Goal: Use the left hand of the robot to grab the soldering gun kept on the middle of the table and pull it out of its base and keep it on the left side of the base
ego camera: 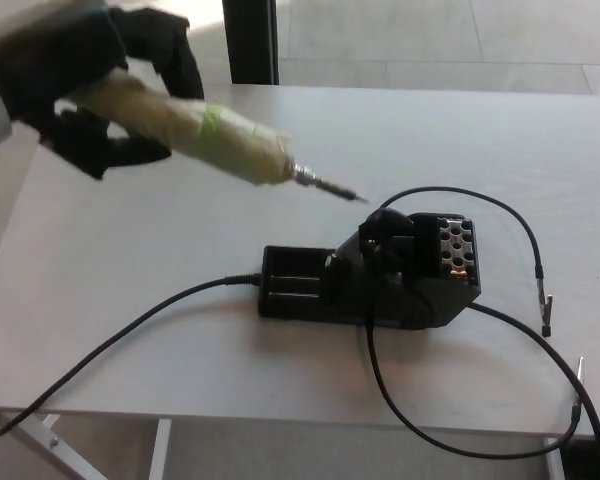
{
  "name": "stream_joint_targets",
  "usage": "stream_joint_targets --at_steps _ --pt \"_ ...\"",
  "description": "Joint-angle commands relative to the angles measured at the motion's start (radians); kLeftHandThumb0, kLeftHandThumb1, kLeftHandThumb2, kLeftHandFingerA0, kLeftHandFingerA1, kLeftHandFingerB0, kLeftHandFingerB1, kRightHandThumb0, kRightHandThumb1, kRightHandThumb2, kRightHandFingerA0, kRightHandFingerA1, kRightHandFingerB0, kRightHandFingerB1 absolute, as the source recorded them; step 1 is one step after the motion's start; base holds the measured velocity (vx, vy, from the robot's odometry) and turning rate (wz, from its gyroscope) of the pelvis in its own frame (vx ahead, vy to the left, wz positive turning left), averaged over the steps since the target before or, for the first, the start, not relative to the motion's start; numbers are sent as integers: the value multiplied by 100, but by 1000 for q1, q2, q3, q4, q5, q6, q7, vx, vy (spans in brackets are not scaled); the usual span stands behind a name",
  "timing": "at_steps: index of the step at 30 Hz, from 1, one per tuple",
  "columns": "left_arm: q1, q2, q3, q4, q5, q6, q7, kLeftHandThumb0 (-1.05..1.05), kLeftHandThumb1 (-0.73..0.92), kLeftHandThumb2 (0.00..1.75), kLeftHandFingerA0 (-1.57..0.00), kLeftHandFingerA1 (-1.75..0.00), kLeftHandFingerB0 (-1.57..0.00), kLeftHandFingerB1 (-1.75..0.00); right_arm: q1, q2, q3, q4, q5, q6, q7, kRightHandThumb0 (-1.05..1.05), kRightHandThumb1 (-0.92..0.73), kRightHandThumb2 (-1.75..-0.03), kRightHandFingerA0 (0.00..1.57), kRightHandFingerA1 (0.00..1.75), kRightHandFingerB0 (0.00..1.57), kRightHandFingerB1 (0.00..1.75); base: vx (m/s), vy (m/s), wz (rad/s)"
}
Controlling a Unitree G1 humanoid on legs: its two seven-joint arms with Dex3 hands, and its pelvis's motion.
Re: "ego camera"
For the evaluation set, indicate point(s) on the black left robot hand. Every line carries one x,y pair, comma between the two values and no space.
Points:
55,60

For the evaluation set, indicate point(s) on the black soldering station base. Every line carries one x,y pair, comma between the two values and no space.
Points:
430,300

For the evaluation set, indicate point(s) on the black vertical pillar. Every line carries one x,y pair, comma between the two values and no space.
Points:
250,40

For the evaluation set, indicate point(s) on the white slanted table brace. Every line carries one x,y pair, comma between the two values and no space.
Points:
60,450

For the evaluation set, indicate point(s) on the white metal table leg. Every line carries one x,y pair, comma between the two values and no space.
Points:
554,462
160,450

